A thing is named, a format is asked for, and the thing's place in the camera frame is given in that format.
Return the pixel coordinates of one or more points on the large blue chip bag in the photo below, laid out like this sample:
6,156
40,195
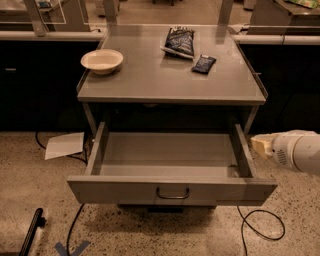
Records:
179,41

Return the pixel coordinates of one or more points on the white paper sheet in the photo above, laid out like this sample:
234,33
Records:
64,145

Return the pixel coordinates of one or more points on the dark counter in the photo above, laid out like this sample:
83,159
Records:
289,70
38,80

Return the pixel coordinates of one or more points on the yellow foam covered gripper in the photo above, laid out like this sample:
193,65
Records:
281,148

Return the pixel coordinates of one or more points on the white ceramic bowl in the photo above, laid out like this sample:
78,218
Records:
102,61

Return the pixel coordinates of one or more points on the black bar object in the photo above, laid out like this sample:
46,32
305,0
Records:
38,221

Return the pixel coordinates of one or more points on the dark counter right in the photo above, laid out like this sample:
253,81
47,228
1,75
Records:
289,70

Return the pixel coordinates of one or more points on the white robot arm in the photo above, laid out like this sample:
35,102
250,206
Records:
296,150

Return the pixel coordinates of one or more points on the dark counter left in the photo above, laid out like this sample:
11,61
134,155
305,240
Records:
38,80

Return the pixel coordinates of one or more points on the small blue snack packet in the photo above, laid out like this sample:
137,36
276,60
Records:
204,64

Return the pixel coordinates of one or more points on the grey metal drawer cabinet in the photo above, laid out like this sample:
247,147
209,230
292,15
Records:
156,93

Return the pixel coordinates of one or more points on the grey top drawer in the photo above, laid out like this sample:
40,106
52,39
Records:
171,169

